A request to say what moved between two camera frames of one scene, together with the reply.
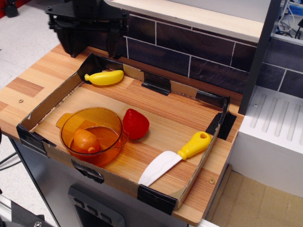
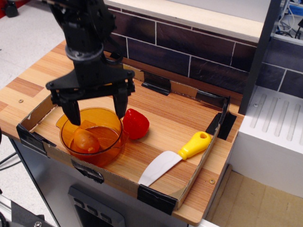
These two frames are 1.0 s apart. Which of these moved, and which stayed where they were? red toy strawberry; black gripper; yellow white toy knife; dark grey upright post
Moved: black gripper
Stayed: yellow white toy knife; dark grey upright post; red toy strawberry
